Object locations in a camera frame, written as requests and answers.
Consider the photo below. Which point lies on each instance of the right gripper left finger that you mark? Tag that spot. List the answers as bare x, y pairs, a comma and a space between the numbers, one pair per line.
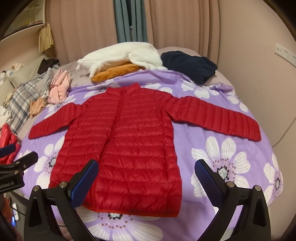
40, 221

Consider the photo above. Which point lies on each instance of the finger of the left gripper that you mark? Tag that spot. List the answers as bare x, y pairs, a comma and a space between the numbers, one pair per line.
26, 161
7, 150

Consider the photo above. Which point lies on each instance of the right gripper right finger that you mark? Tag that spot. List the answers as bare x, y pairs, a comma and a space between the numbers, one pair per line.
253, 222

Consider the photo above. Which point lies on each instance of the red puffer down jacket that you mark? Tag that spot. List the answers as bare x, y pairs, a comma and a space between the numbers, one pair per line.
129, 132

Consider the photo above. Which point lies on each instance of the plaid grey pillow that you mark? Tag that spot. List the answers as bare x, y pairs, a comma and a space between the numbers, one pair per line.
25, 93

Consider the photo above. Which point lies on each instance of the tan small garment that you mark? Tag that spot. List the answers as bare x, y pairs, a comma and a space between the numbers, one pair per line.
36, 106

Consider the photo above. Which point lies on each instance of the purple floral bed sheet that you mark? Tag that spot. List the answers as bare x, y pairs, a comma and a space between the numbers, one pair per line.
242, 161

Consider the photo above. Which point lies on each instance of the pink garment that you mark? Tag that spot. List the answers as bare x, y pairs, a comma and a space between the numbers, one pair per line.
59, 87

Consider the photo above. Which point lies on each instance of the black garment on pillow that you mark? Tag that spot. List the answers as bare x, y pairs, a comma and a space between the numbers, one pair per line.
47, 63

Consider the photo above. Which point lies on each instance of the grey bed cover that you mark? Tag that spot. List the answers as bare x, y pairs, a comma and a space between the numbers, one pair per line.
79, 77

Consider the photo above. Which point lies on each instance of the straw yellow hanging tassel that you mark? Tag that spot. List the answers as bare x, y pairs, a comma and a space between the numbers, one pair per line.
45, 38

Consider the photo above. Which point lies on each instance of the orange garment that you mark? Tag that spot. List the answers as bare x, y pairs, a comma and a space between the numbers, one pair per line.
117, 71

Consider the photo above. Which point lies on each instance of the beige curtain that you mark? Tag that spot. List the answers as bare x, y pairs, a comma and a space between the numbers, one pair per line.
80, 27

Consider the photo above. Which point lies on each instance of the white fleece garment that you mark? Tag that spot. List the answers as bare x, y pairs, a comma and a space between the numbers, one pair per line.
139, 53

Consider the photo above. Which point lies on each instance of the navy blue garment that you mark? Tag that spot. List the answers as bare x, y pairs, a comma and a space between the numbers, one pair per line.
198, 69

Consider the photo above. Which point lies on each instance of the teal curtain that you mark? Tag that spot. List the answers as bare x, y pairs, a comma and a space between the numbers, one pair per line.
130, 21

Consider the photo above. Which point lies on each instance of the white wall shelf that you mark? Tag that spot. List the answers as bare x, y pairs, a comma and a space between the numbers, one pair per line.
31, 18

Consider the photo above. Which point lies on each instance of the white wall power strip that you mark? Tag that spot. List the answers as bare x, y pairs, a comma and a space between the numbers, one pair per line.
289, 56

